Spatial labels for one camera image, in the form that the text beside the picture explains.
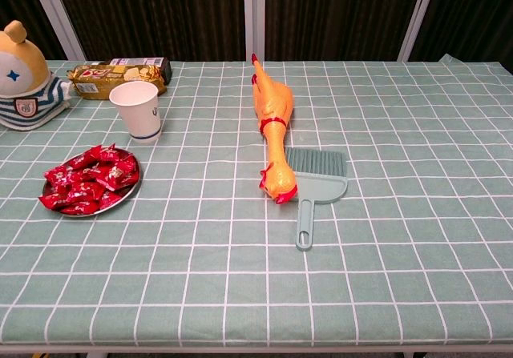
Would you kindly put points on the orange rubber chicken toy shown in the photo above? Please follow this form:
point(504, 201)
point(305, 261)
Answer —
point(274, 101)

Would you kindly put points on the green hand brush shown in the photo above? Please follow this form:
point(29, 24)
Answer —
point(316, 162)

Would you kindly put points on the green checked tablecloth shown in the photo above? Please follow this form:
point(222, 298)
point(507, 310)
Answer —
point(240, 274)

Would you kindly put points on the white paper cup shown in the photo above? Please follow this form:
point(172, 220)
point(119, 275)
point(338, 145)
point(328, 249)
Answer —
point(140, 113)

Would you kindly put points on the yellow plush toy striped shirt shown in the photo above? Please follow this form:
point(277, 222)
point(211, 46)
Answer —
point(24, 53)

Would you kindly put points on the gold biscuit pack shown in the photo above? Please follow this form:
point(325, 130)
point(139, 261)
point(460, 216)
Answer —
point(96, 77)

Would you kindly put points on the white partition post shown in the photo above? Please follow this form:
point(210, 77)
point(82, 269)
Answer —
point(254, 13)
point(418, 13)
point(56, 13)

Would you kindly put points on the bowl of red candies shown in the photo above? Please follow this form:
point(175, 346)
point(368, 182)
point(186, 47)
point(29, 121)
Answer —
point(122, 200)

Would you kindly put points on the dark bottle with label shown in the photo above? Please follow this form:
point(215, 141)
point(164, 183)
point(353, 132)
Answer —
point(166, 71)

